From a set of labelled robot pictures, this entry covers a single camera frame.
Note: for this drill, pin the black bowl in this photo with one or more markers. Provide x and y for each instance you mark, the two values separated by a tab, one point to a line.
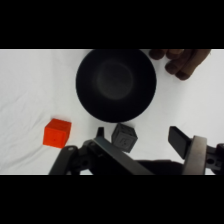
116	85

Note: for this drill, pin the dark grey cube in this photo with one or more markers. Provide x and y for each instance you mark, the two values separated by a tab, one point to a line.
124	137

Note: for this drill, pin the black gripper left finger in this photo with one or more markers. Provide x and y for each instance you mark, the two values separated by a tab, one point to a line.
110	156

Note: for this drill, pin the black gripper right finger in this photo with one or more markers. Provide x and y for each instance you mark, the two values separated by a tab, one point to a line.
195	156

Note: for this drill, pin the red cube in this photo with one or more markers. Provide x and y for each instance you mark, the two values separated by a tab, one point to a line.
56	133

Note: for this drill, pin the brown plush toy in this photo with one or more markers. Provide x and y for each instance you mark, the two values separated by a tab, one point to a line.
186	61

